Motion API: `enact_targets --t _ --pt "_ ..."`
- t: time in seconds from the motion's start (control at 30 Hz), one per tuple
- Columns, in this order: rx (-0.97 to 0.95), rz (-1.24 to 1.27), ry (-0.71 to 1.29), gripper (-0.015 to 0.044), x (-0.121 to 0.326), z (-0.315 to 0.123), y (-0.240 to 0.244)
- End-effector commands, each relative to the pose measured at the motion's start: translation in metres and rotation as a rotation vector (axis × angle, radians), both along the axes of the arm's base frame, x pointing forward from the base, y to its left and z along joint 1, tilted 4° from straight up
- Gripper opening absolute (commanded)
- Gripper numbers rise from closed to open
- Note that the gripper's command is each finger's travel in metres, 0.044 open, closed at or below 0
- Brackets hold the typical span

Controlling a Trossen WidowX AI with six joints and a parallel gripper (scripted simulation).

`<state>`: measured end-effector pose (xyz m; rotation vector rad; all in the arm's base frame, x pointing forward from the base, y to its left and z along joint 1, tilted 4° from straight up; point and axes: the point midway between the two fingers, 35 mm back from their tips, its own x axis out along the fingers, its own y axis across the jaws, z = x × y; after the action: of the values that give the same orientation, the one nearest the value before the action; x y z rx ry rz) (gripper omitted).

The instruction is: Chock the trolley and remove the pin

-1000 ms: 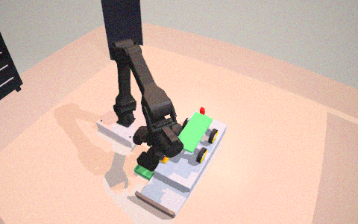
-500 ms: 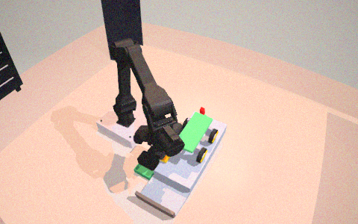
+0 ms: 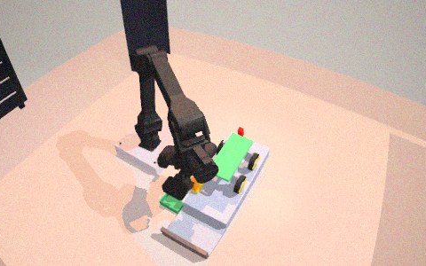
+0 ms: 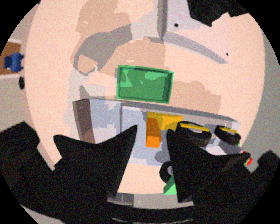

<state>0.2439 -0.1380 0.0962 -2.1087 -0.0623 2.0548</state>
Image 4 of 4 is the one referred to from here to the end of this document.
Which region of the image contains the white ramp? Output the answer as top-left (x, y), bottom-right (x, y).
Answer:
top-left (72, 99), bottom-right (241, 168)

